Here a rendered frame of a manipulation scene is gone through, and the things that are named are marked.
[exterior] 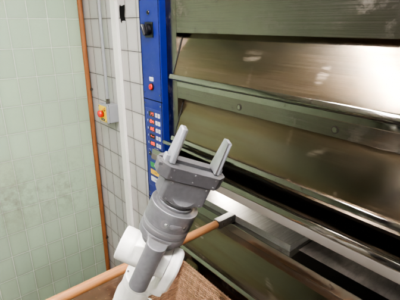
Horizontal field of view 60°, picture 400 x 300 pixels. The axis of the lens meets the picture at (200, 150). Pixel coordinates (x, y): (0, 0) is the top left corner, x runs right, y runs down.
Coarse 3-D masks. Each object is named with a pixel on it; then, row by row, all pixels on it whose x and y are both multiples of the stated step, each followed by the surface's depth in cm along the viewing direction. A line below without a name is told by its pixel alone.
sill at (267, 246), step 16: (208, 208) 150; (240, 224) 138; (256, 240) 129; (272, 256) 125; (288, 256) 119; (304, 256) 119; (304, 272) 115; (320, 272) 111; (336, 272) 111; (336, 288) 106; (352, 288) 104
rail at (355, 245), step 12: (240, 192) 109; (264, 204) 102; (276, 204) 100; (288, 216) 96; (300, 216) 94; (312, 228) 90; (324, 228) 88; (336, 240) 86; (348, 240) 83; (360, 252) 81; (372, 252) 79; (384, 264) 77; (396, 264) 75
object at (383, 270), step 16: (224, 176) 127; (240, 176) 130; (224, 192) 114; (256, 192) 114; (272, 192) 117; (256, 208) 104; (288, 208) 104; (304, 208) 106; (320, 208) 108; (288, 224) 96; (336, 224) 97; (352, 224) 99; (320, 240) 89; (368, 240) 90; (384, 240) 91; (352, 256) 83; (384, 272) 77
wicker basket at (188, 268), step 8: (184, 264) 167; (184, 272) 167; (192, 272) 163; (176, 280) 168; (184, 280) 167; (192, 280) 162; (200, 280) 158; (176, 288) 170; (184, 288) 166; (192, 288) 162; (200, 288) 158; (216, 288) 150; (152, 296) 161; (160, 296) 166; (168, 296) 168; (176, 296) 171; (184, 296) 167; (192, 296) 162; (200, 296) 158; (216, 296) 151; (224, 296) 146
